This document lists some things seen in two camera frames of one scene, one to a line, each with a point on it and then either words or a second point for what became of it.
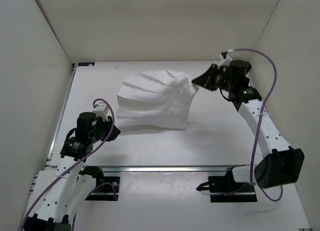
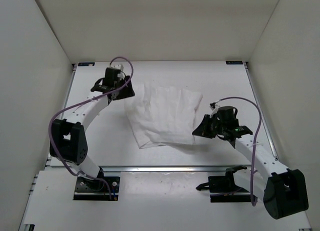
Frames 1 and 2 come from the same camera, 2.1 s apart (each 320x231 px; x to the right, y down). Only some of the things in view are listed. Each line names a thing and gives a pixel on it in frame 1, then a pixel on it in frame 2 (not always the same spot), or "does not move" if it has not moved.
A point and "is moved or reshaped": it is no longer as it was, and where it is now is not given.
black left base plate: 109,192 does not move
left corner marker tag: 86,64 does not move
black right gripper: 205,79 → 202,130
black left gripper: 110,122 → 129,91
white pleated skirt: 157,98 is moved or reshaped
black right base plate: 223,189 does not move
